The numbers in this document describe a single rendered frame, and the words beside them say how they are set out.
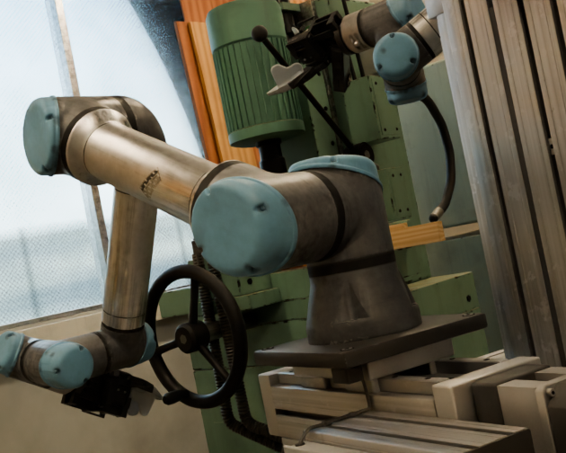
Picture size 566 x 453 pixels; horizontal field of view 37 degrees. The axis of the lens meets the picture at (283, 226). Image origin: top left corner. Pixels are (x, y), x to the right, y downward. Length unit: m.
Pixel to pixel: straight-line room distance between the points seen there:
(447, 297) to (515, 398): 1.17
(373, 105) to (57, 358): 0.96
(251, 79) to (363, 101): 0.28
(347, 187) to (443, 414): 0.31
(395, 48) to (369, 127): 0.59
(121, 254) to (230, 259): 0.48
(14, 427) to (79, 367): 1.54
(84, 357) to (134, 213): 0.25
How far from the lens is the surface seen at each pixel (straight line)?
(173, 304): 2.01
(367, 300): 1.07
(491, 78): 1.08
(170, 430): 3.31
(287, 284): 1.76
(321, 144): 2.01
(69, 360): 1.43
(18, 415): 2.98
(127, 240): 1.43
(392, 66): 1.43
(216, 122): 3.45
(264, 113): 1.90
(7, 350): 1.52
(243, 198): 0.96
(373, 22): 1.61
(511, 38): 1.05
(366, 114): 2.01
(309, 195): 1.01
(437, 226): 1.72
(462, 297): 2.11
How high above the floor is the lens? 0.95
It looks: 1 degrees up
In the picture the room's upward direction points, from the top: 11 degrees counter-clockwise
